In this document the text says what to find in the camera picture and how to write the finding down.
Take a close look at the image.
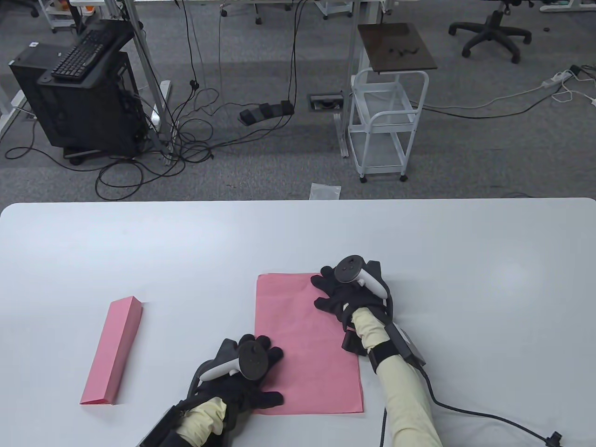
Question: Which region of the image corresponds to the person's left hand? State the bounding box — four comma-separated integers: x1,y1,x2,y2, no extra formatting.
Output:
186,334,284,441

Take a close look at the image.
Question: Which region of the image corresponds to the person's right hand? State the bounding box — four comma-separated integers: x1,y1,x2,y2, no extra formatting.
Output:
311,261,392,333

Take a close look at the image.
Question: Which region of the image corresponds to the pink paper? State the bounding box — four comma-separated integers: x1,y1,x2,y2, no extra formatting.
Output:
255,272,365,415
80,296,143,405

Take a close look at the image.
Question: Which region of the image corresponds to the person's left forearm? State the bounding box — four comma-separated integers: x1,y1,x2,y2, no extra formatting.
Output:
177,397,229,447

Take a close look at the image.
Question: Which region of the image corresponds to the person's right forearm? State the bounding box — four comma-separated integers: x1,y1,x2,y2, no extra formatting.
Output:
352,307,443,447

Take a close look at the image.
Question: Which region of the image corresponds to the black and white controller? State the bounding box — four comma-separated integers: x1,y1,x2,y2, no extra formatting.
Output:
200,339,271,383
334,255,389,299

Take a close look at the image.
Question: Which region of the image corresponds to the clear plastic bag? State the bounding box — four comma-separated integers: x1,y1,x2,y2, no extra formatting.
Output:
310,183,342,201

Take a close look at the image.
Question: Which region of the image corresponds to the white utility trolley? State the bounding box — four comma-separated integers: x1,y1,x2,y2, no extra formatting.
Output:
348,68,430,183

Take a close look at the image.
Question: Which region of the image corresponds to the metal floor socket box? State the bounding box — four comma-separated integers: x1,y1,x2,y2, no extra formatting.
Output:
308,93,345,112

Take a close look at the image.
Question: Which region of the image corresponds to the black foot pedal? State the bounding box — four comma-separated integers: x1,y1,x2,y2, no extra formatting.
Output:
238,100,295,125

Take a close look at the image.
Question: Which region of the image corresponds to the brown wooden board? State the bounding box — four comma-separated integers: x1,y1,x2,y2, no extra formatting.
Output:
357,22,439,74

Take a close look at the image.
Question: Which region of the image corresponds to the white trolley base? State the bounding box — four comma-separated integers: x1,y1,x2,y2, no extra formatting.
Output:
314,0,354,19

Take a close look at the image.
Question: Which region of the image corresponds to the black office chair base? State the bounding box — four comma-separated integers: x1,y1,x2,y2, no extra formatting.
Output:
448,0,534,64

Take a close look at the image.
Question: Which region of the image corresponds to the white power strip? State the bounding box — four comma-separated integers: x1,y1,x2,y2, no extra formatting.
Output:
542,70,574,89

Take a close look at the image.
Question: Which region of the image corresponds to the black computer tower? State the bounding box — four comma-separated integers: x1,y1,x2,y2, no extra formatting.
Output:
9,19,146,163

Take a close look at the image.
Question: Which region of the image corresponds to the black keyboard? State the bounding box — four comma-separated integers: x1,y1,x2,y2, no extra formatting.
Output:
50,28,121,81

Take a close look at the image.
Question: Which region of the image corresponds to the white desk foot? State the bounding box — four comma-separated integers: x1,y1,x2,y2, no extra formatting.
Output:
539,0,596,13
0,70,29,140

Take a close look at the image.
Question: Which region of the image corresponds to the white shelf cart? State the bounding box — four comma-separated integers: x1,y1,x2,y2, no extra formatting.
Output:
37,0,77,33

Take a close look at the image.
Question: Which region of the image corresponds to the black chair caster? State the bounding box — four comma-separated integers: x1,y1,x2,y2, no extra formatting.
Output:
0,0,40,18

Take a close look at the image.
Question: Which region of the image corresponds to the black arm strap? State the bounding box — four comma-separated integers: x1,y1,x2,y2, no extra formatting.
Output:
368,342,399,373

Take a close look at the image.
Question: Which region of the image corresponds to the dark floor cable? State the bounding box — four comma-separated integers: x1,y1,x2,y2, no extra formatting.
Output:
421,84,555,118

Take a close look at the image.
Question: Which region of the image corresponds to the black cable with connector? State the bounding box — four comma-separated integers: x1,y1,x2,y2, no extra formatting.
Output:
382,363,562,447

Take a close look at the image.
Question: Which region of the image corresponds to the tangle of black floor cables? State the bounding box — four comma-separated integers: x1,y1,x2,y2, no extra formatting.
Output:
5,0,310,202

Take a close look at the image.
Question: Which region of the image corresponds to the white floor cable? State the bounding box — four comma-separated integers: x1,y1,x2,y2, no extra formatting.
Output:
552,74,596,107

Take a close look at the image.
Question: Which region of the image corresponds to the grey desk leg frame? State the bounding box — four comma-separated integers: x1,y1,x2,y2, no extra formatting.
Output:
103,0,176,166

